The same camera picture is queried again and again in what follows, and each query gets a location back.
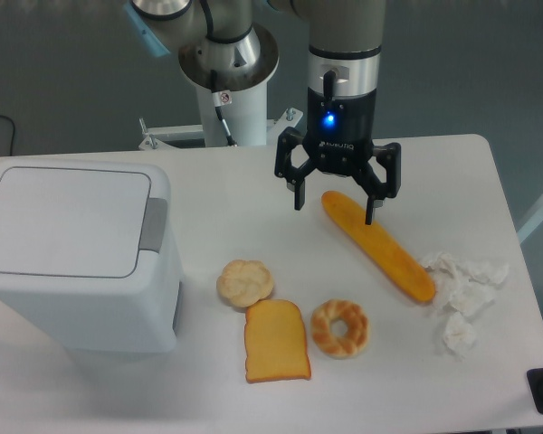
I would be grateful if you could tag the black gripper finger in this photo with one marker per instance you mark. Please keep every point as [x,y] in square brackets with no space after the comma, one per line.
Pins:
[288,140]
[388,157]

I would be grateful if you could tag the orange toast slice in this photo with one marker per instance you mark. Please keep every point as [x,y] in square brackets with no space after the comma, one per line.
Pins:
[275,342]

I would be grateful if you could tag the large crumpled white tissue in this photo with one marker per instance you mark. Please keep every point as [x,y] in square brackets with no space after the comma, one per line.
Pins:
[462,285]

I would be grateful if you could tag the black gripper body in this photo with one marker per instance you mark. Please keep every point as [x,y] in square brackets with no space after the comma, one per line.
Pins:
[338,140]

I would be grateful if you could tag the white plastic trash can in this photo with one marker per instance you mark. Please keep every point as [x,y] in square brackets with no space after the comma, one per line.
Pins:
[87,253]

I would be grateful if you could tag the small crumpled white tissue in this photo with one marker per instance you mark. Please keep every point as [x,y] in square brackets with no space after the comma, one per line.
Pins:
[459,335]

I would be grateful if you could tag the long orange baguette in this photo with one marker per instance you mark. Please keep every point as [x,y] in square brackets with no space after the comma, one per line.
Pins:
[400,266]

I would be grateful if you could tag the braided ring bread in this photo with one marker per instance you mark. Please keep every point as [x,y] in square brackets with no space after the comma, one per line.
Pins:
[340,328]

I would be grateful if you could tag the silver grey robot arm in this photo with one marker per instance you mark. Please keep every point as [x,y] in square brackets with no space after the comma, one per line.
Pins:
[229,58]

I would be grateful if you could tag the round flower-shaped bun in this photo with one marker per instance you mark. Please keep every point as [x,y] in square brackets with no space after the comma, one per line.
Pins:
[244,282]

